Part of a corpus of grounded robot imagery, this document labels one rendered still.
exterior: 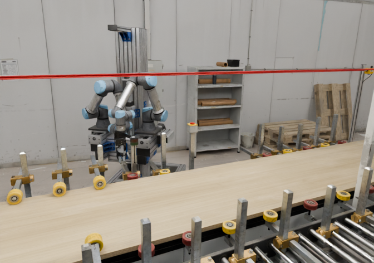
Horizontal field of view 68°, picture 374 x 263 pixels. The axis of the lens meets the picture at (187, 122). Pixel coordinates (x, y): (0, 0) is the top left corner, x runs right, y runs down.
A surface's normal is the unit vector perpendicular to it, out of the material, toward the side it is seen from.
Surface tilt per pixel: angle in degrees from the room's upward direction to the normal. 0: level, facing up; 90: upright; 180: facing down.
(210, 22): 90
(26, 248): 0
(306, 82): 90
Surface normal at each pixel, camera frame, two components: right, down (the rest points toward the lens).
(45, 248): 0.01, -0.97
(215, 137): 0.32, 0.25
